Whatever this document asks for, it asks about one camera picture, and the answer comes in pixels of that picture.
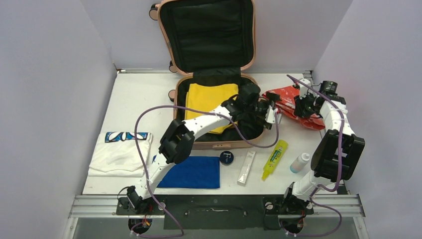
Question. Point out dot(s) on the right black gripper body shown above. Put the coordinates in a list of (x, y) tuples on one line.
[(315, 108)]

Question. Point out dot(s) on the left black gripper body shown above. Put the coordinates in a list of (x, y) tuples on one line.
[(257, 108)]

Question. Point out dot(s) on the red white patterned cloth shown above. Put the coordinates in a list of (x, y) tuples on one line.
[(287, 107)]

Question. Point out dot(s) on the yellow cloth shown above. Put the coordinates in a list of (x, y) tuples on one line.
[(208, 98)]

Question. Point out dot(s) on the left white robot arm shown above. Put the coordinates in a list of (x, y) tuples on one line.
[(178, 140)]

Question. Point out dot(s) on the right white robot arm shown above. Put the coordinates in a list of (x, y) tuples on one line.
[(339, 151)]

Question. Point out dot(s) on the yellow green bottle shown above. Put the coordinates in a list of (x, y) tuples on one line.
[(274, 158)]

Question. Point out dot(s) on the round dark blue tin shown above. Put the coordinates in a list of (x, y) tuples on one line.
[(226, 158)]

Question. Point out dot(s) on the small white teal bottle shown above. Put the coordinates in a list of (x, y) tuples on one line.
[(300, 162)]

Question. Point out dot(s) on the white toothpaste tube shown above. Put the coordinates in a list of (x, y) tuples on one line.
[(242, 178)]

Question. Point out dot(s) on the pink open suitcase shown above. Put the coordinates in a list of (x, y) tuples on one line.
[(211, 42)]

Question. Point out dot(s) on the blue folded towel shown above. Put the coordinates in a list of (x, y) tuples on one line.
[(196, 172)]

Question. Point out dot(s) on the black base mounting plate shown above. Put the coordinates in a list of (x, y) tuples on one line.
[(217, 212)]

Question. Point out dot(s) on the white folded shirt blue print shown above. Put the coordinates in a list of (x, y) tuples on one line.
[(116, 154)]

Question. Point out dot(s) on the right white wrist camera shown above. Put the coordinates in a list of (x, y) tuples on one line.
[(304, 86)]

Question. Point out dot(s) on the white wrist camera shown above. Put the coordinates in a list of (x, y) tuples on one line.
[(270, 118), (304, 86)]

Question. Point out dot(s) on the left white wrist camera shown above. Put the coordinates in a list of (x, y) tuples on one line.
[(270, 118)]

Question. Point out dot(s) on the aluminium frame rail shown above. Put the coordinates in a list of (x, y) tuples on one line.
[(323, 203)]

